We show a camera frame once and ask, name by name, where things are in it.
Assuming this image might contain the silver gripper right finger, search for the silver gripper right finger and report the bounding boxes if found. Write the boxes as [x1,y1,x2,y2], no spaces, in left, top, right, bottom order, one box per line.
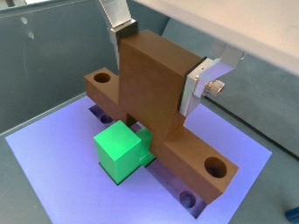
[181,43,246,116]

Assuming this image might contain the green U-shaped block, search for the green U-shaped block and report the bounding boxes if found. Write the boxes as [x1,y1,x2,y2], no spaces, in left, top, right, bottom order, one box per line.
[94,121,155,185]

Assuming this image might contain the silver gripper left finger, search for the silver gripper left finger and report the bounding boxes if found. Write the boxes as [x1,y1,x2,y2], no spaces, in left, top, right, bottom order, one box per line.
[99,0,139,60]

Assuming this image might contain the purple base block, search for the purple base block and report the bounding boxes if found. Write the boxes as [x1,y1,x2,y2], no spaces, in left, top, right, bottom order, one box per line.
[6,97,271,224]

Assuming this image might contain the blue hexagonal peg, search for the blue hexagonal peg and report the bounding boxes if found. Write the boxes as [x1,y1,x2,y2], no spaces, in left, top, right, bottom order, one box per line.
[285,207,299,224]

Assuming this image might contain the brown T-shaped block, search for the brown T-shaped block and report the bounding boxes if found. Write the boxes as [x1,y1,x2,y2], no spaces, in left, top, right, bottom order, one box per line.
[84,31,238,203]

